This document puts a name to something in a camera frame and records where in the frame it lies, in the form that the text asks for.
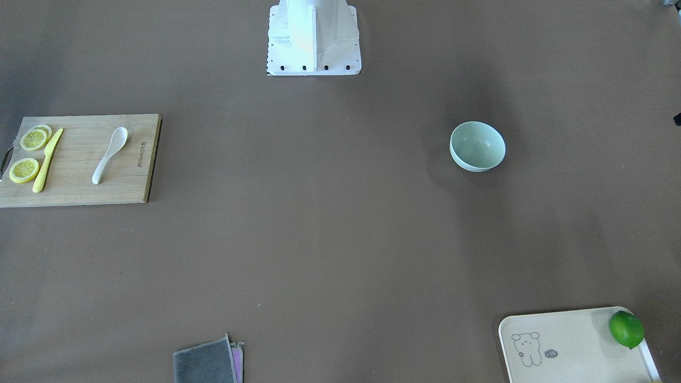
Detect grey folded cloth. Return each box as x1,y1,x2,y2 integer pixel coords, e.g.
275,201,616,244
173,334,236,382

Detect pink folded cloth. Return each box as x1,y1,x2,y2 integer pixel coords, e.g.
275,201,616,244
230,342,245,383

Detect yellow plastic knife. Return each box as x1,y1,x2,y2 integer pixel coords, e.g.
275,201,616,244
32,128,64,193

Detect upper lemon slice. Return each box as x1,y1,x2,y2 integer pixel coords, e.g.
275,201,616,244
20,128,51,151

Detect green lime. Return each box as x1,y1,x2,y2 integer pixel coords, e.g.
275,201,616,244
609,310,645,349

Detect white ceramic spoon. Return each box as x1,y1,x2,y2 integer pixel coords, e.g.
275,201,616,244
92,127,128,185

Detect lower lemon slice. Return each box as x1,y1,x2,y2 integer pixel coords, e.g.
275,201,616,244
9,157,40,184

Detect light green bowl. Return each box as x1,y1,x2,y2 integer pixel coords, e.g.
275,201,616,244
449,121,506,172

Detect cream rabbit tray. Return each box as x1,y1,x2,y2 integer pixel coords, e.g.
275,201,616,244
498,307,661,382

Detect bamboo cutting board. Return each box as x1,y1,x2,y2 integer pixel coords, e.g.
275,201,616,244
1,114,162,208

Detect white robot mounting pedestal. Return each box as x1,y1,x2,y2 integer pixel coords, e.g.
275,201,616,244
266,1,362,76

